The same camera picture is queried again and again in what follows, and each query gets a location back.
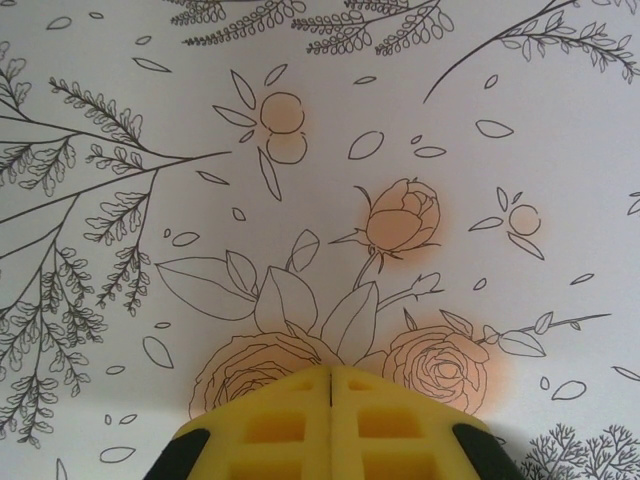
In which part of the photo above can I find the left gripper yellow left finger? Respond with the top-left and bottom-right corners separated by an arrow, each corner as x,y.
143,366 -> 332,480

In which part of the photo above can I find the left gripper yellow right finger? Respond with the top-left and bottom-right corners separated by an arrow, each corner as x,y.
330,366 -> 517,480

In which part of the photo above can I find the white floral print tablecloth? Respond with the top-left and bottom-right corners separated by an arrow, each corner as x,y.
0,0 -> 640,480

